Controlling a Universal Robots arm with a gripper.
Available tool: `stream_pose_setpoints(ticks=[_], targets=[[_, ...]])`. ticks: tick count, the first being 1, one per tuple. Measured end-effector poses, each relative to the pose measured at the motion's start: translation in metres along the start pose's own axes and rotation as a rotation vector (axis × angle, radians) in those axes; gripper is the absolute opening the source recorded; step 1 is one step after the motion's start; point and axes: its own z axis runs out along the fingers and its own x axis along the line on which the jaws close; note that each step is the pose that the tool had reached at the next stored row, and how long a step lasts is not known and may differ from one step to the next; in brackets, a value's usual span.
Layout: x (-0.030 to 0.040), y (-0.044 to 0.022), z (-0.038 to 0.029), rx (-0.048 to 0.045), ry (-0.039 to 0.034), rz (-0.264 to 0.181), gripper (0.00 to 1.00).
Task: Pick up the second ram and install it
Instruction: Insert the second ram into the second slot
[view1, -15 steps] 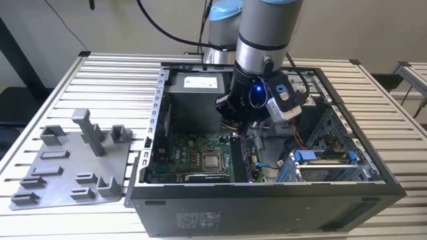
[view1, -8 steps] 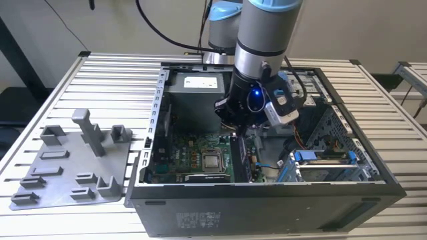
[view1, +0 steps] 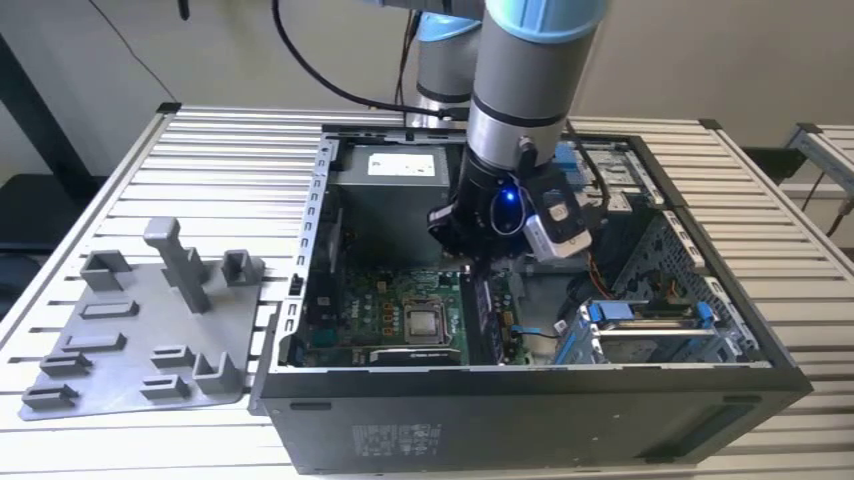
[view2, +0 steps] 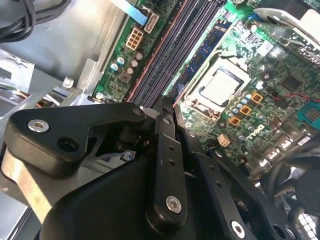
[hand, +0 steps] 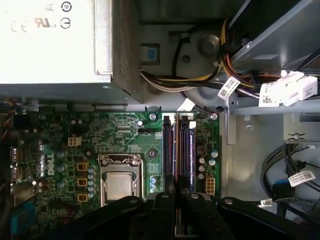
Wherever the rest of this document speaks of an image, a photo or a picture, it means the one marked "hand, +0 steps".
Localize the black RAM slot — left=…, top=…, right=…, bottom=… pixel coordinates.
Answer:
left=170, top=119, right=177, bottom=179
left=179, top=115, right=189, bottom=185
left=162, top=114, right=172, bottom=193

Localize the silver USB port stack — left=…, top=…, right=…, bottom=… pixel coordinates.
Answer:
left=9, top=146, right=24, bottom=182

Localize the grey power supply unit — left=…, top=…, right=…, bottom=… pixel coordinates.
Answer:
left=0, top=0, right=147, bottom=107

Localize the bare green RAM stick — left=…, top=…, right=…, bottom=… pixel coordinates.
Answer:
left=174, top=113, right=187, bottom=237

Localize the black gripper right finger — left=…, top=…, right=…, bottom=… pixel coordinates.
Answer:
left=177, top=175, right=310, bottom=240

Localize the black cable bundle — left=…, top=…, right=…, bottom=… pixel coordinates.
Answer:
left=259, top=142, right=320, bottom=240

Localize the blue video port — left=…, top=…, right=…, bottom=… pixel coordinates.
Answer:
left=11, top=201, right=35, bottom=235

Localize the blue cable connector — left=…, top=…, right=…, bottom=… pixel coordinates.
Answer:
left=273, top=183, right=288, bottom=200

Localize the blue plastic case latch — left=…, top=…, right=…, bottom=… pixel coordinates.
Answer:
left=141, top=43, right=161, bottom=66

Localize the cream board power socket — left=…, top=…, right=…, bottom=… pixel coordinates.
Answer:
left=205, top=175, right=216, bottom=196

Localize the white four pin socket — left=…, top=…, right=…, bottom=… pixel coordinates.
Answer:
left=67, top=134, right=82, bottom=148

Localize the metal CPU socket cover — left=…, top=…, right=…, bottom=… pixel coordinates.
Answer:
left=97, top=153, right=146, bottom=208

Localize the white power connector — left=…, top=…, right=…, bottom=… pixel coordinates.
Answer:
left=258, top=70, right=319, bottom=109

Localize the grey metal drive cage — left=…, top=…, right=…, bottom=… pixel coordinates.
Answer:
left=228, top=0, right=320, bottom=116

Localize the silver CPU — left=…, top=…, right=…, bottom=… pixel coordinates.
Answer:
left=106, top=171, right=134, bottom=202

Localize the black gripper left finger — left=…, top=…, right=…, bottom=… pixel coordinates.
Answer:
left=47, top=174, right=178, bottom=240

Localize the green Dell motherboard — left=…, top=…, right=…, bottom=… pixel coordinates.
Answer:
left=9, top=111, right=223, bottom=227

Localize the black open PC case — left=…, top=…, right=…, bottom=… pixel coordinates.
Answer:
left=0, top=0, right=320, bottom=240

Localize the power supply wire bundle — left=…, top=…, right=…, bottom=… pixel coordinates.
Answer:
left=139, top=17, right=262, bottom=100

